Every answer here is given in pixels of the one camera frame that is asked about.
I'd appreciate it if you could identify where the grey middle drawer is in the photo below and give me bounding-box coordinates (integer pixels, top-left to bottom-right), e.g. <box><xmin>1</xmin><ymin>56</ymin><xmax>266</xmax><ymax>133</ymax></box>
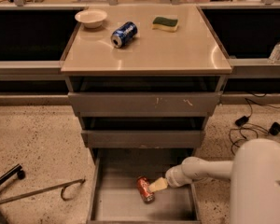
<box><xmin>81</xmin><ymin>131</ymin><xmax>205</xmax><ymax>148</ymax></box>

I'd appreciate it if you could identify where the black caster leg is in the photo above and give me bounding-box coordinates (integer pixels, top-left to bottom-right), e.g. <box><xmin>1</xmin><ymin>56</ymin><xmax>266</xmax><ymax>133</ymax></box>
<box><xmin>0</xmin><ymin>164</ymin><xmax>25</xmax><ymax>186</ymax></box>

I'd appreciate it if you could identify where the grey open bottom drawer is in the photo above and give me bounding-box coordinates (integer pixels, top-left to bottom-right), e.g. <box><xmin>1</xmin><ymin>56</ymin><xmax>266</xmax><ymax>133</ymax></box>
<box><xmin>87</xmin><ymin>148</ymin><xmax>201</xmax><ymax>224</ymax></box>

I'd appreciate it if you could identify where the green yellow sponge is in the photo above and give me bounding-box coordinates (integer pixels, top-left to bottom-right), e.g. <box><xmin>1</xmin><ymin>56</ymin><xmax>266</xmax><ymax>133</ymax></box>
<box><xmin>152</xmin><ymin>17</ymin><xmax>178</xmax><ymax>32</ymax></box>

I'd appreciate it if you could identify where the black floor cable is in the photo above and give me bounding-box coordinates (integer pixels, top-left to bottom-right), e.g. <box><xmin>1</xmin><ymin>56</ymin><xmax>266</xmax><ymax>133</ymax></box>
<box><xmin>228</xmin><ymin>91</ymin><xmax>280</xmax><ymax>156</ymax></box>

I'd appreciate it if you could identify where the metal hook rod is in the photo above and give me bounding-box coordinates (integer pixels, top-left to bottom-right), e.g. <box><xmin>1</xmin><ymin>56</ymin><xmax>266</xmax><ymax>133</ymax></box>
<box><xmin>0</xmin><ymin>178</ymin><xmax>86</xmax><ymax>205</ymax></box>

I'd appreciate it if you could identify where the grey drawer cabinet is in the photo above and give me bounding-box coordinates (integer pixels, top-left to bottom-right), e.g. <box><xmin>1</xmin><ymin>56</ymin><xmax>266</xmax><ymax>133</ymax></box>
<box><xmin>60</xmin><ymin>4</ymin><xmax>233</xmax><ymax>161</ymax></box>

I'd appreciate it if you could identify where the grey top drawer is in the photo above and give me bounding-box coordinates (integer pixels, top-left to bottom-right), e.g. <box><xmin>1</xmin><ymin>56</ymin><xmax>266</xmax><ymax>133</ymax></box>
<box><xmin>68</xmin><ymin>92</ymin><xmax>220</xmax><ymax>118</ymax></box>

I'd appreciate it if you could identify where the red coke can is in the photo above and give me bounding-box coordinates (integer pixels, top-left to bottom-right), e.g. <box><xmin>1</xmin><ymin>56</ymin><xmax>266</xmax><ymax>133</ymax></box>
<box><xmin>136</xmin><ymin>176</ymin><xmax>155</xmax><ymax>203</ymax></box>

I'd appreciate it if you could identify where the blue pepsi can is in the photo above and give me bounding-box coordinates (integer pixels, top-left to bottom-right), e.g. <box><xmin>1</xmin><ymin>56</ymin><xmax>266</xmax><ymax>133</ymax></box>
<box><xmin>111</xmin><ymin>21</ymin><xmax>138</xmax><ymax>49</ymax></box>

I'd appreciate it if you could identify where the white bowl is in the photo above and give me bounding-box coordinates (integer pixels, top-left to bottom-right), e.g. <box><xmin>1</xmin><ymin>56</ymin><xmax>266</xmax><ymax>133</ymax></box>
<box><xmin>75</xmin><ymin>9</ymin><xmax>107</xmax><ymax>29</ymax></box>

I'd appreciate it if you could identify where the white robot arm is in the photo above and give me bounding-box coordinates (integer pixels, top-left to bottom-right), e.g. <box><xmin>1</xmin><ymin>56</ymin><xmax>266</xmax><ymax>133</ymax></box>
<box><xmin>148</xmin><ymin>139</ymin><xmax>280</xmax><ymax>224</ymax></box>

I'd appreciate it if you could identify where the black power adapter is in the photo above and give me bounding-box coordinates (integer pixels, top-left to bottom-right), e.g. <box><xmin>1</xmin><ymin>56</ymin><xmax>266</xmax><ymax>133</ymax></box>
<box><xmin>235</xmin><ymin>116</ymin><xmax>249</xmax><ymax>127</ymax></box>

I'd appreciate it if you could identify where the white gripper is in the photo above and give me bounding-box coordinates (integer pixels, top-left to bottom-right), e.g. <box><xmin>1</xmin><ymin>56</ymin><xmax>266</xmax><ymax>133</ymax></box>
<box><xmin>148</xmin><ymin>165</ymin><xmax>192</xmax><ymax>192</ymax></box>

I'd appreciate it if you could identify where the clear plastic water bottle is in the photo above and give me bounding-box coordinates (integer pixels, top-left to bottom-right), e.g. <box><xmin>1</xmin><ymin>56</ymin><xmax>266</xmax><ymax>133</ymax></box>
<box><xmin>268</xmin><ymin>41</ymin><xmax>280</xmax><ymax>63</ymax></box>

